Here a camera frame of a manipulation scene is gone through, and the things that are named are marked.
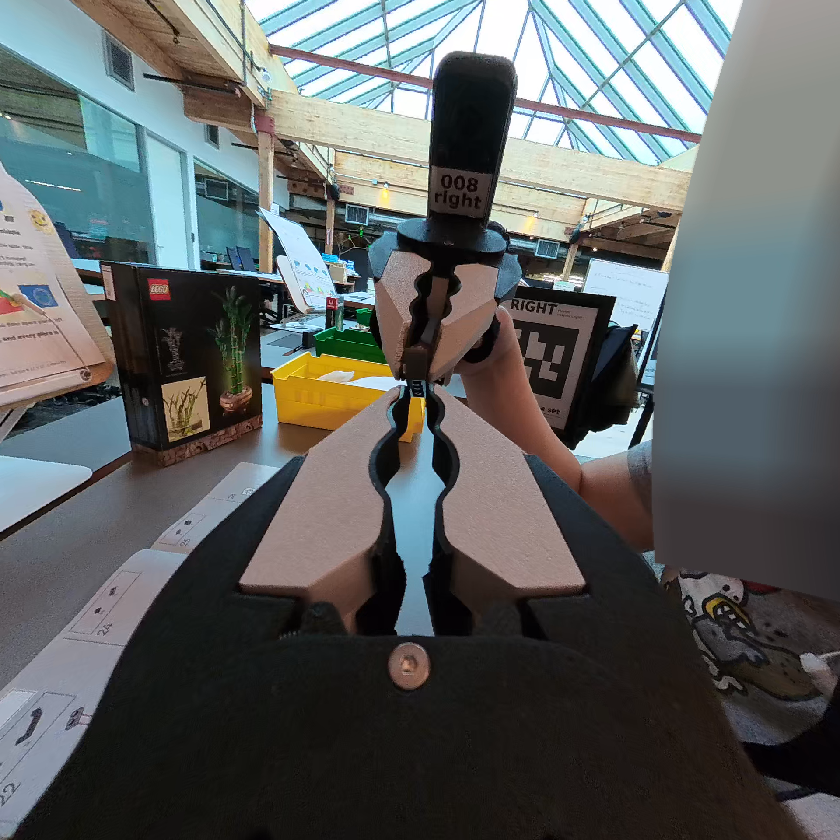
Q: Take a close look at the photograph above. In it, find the person's right hand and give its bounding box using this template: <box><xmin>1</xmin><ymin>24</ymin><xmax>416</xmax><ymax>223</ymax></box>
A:
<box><xmin>455</xmin><ymin>306</ymin><xmax>550</xmax><ymax>429</ymax></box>

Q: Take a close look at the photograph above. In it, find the instruction booklet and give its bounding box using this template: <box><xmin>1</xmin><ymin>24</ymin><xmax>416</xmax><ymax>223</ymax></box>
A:
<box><xmin>0</xmin><ymin>461</ymin><xmax>283</xmax><ymax>834</ymax></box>

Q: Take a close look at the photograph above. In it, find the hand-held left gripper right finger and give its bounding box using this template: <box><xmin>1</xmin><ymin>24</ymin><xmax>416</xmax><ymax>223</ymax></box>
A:
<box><xmin>423</xmin><ymin>387</ymin><xmax>586</xmax><ymax>636</ymax></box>

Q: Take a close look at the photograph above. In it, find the yellow plastic bin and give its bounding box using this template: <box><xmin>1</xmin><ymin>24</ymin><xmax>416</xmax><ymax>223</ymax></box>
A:
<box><xmin>271</xmin><ymin>352</ymin><xmax>426</xmax><ymax>444</ymax></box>

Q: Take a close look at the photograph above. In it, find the person's right forearm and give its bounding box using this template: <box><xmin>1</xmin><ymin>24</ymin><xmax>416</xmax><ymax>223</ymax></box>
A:
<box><xmin>502</xmin><ymin>407</ymin><xmax>655</xmax><ymax>553</ymax></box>

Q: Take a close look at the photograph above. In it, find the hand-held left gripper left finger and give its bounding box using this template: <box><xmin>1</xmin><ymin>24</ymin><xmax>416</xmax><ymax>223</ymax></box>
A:
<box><xmin>238</xmin><ymin>386</ymin><xmax>405</xmax><ymax>635</ymax></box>

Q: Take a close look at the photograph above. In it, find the white plastic bag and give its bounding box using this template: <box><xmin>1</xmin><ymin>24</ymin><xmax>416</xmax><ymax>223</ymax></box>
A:
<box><xmin>317</xmin><ymin>369</ymin><xmax>395</xmax><ymax>392</ymax></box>

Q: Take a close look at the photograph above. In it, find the wooden display board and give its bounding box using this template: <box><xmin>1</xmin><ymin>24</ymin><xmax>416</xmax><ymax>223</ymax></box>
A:
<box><xmin>56</xmin><ymin>259</ymin><xmax>117</xmax><ymax>398</ymax></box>

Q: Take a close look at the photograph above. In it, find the grey desk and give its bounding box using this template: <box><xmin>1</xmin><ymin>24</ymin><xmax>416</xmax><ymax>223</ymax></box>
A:
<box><xmin>0</xmin><ymin>328</ymin><xmax>470</xmax><ymax>690</ymax></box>

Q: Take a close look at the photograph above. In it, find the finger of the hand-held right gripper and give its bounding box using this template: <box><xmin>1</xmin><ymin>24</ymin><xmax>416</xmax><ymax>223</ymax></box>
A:
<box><xmin>420</xmin><ymin>262</ymin><xmax>505</xmax><ymax>387</ymax></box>
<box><xmin>369</xmin><ymin>248</ymin><xmax>435</xmax><ymax>382</ymax></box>

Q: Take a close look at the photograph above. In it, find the white display stand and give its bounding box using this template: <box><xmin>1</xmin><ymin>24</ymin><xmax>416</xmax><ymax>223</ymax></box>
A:
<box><xmin>0</xmin><ymin>402</ymin><xmax>93</xmax><ymax>536</ymax></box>

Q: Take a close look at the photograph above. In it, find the grey printed shirt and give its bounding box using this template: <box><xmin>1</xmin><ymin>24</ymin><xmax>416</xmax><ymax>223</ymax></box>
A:
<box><xmin>626</xmin><ymin>440</ymin><xmax>840</xmax><ymax>805</ymax></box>

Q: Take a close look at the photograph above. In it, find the black-and-white marker sign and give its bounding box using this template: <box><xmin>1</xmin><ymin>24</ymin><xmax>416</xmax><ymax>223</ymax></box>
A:
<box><xmin>508</xmin><ymin>287</ymin><xmax>618</xmax><ymax>448</ymax></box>

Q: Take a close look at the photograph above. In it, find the black building set box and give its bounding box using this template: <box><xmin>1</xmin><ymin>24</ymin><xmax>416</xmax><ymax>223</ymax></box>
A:
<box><xmin>100</xmin><ymin>261</ymin><xmax>263</xmax><ymax>468</ymax></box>

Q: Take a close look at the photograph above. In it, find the background instruction sheet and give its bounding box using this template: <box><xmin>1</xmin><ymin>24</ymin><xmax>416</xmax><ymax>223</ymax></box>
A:
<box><xmin>259</xmin><ymin>206</ymin><xmax>337</xmax><ymax>311</ymax></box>

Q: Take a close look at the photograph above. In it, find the white whiteboard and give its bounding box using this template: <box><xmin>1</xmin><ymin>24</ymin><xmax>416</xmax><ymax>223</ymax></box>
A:
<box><xmin>583</xmin><ymin>258</ymin><xmax>669</xmax><ymax>330</ymax></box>

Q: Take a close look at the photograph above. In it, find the small dark brick assembly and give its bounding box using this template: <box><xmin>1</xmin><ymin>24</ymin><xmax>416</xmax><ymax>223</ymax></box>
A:
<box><xmin>402</xmin><ymin>346</ymin><xmax>429</xmax><ymax>399</ymax></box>

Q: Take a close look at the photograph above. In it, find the printed instruction sheet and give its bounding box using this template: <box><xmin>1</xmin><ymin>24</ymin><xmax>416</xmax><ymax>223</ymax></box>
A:
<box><xmin>0</xmin><ymin>161</ymin><xmax>106</xmax><ymax>393</ymax></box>

